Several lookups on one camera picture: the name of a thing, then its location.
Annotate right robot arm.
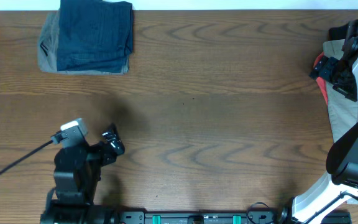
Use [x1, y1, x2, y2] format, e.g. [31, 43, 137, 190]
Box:
[280, 19, 358, 223]

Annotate black garment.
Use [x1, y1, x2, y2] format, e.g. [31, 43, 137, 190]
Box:
[328, 24, 348, 41]

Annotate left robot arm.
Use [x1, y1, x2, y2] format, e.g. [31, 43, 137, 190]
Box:
[40, 122, 125, 224]

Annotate beige khaki shorts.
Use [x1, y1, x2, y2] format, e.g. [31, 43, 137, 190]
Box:
[323, 39, 357, 142]

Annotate red garment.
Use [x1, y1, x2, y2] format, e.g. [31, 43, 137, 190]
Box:
[313, 52, 328, 105]

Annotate folded grey shorts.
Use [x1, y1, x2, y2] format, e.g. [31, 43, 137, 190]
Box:
[37, 11, 129, 75]

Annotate dark blue denim shorts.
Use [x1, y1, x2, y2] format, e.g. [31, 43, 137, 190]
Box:
[57, 0, 134, 74]

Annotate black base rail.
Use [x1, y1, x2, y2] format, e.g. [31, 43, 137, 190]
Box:
[116, 210, 352, 224]

